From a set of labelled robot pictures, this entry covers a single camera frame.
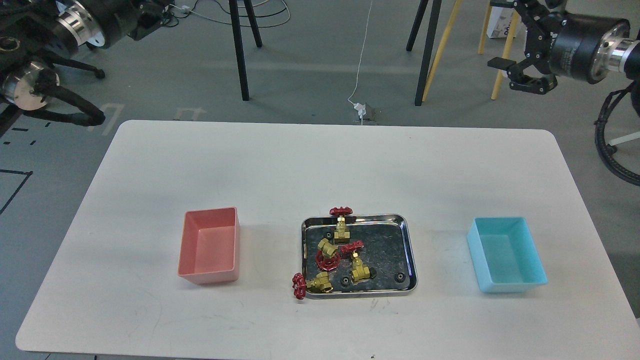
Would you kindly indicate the white cardboard box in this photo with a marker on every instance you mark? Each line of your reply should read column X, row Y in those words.
column 499, row 21

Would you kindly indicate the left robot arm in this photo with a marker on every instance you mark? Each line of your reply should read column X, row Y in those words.
column 36, row 35

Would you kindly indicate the pink plastic box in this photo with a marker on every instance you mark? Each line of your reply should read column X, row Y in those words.
column 209, row 251

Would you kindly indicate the brass valve of tray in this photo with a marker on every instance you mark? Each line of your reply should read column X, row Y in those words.
column 358, row 269
column 341, row 233

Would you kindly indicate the black stand leg left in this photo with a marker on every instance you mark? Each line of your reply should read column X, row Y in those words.
column 238, row 41

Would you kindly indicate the brass valve top of tray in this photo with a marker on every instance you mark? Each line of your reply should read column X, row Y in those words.
column 341, row 233

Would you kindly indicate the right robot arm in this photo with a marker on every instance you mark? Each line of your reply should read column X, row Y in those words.
column 558, row 43

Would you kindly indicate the black stand leg right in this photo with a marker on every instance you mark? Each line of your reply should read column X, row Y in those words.
column 428, row 48

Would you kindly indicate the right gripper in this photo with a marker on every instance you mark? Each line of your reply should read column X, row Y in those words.
column 533, row 74

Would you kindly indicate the brass valve centre of tray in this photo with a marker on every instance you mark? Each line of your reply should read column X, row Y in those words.
column 358, row 269

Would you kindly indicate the brass valve large red wheel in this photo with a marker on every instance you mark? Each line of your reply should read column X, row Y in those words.
column 328, row 256

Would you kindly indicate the yellow wooden leg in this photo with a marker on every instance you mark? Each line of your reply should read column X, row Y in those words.
column 441, row 48
column 514, row 28

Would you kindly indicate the blue plastic box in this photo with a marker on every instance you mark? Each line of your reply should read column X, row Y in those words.
column 504, row 255

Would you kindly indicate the black stand leg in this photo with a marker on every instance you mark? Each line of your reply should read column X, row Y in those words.
column 428, row 48
column 238, row 41

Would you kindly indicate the steel tray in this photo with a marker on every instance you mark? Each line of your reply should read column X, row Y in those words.
column 387, row 248

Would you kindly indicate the floor power socket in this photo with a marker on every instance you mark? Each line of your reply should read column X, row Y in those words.
column 364, row 113

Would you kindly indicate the brass valve front left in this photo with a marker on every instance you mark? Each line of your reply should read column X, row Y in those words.
column 320, row 283

